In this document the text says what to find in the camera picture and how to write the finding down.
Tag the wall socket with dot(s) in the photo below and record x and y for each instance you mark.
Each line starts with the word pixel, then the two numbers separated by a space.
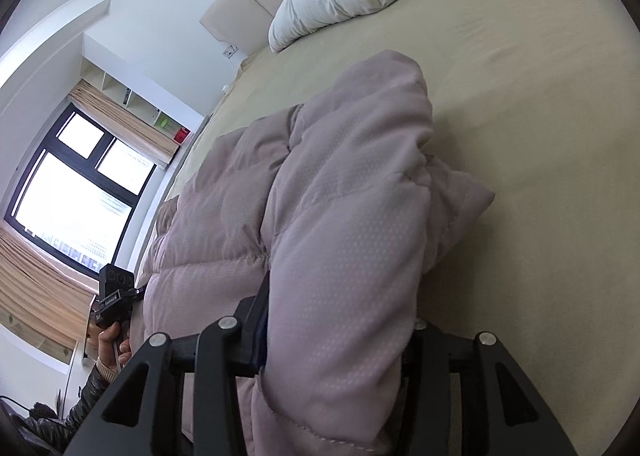
pixel 230 51

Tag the bed with beige sheet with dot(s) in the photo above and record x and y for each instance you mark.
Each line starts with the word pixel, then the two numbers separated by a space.
pixel 525 136

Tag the mauve puffer coat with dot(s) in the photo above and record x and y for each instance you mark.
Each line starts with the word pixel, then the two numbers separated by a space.
pixel 325 236

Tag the white shelf unit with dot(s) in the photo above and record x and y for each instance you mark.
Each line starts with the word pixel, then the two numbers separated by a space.
pixel 115 83

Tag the green box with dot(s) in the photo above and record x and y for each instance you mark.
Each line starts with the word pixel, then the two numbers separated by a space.
pixel 162 123

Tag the beige curtain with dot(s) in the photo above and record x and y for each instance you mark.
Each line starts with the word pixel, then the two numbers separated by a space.
pixel 40 286
pixel 125 121

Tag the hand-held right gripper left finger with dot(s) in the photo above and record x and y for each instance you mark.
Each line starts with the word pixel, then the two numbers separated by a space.
pixel 259 336

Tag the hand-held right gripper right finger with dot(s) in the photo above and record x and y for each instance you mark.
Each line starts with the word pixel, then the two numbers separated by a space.
pixel 430 361

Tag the small white object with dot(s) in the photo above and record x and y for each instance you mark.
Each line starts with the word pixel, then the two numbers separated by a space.
pixel 225 88

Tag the window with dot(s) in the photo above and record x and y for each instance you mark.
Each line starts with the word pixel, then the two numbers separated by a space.
pixel 75 196

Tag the person's left hand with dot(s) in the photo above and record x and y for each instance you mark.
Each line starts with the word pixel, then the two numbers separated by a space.
pixel 106 347

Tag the person's left forearm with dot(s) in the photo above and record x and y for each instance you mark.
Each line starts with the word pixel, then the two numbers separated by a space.
pixel 75 411

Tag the red box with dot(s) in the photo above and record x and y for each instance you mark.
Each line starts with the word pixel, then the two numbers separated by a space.
pixel 182 135

